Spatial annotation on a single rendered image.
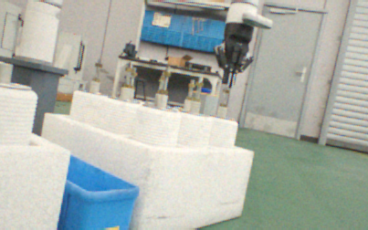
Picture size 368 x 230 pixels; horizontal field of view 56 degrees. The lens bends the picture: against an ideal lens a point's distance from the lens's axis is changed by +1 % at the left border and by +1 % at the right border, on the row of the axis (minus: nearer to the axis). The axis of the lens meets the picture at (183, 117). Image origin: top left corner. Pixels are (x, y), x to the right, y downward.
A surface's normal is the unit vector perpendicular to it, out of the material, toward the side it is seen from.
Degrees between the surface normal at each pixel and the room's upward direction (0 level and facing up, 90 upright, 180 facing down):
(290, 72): 90
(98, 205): 92
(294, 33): 90
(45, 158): 90
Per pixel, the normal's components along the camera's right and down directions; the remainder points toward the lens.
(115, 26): -0.18, 0.01
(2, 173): 0.73, 0.18
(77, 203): -0.65, -0.05
